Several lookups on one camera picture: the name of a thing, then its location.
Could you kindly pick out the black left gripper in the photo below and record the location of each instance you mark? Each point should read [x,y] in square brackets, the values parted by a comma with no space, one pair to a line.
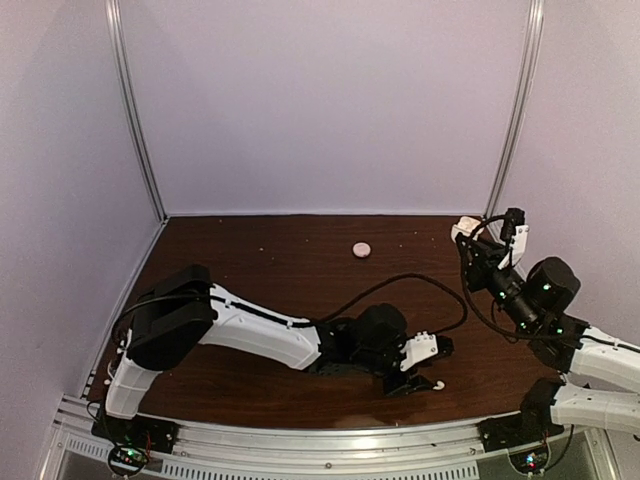
[406,386]

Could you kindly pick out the aluminium corner post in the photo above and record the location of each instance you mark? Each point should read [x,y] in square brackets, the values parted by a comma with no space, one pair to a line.
[529,60]
[133,119]

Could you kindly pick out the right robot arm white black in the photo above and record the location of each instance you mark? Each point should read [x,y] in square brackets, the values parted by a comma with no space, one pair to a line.
[537,305]

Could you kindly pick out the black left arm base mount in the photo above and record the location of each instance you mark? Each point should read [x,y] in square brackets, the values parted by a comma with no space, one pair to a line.
[142,432]

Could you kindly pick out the base circuit board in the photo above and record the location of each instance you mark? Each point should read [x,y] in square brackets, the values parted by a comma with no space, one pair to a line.
[529,461]
[126,460]

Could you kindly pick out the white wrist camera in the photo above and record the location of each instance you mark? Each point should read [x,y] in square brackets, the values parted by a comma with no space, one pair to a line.
[422,347]
[514,234]

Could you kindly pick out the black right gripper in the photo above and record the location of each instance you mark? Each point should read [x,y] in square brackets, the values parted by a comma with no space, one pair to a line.
[484,262]

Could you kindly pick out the white earbud case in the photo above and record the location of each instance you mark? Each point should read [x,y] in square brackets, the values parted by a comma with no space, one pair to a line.
[468,227]

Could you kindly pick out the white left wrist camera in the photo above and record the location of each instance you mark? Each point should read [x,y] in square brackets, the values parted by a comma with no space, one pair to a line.
[422,347]

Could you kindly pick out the left base circuit board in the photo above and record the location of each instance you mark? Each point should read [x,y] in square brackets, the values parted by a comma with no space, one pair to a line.
[126,460]

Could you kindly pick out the aluminium left corner post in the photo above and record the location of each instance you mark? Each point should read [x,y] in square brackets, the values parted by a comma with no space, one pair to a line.
[133,119]

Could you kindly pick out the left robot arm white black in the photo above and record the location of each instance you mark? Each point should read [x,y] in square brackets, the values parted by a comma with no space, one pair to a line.
[188,309]

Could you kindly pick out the right base circuit board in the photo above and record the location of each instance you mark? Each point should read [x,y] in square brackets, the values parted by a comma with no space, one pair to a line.
[529,461]

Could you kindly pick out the aluminium front rail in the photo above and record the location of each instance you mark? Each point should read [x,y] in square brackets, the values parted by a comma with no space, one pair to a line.
[450,450]

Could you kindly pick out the aluminium right corner post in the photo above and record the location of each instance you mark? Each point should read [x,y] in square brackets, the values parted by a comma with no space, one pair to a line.
[529,60]

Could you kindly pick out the pink earbud case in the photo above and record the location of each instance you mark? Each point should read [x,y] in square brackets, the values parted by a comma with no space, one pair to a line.
[361,250]

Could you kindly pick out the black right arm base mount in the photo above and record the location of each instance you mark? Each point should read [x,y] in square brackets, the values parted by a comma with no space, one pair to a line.
[511,431]

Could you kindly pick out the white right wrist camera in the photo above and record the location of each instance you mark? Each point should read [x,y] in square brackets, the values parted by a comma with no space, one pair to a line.
[514,234]

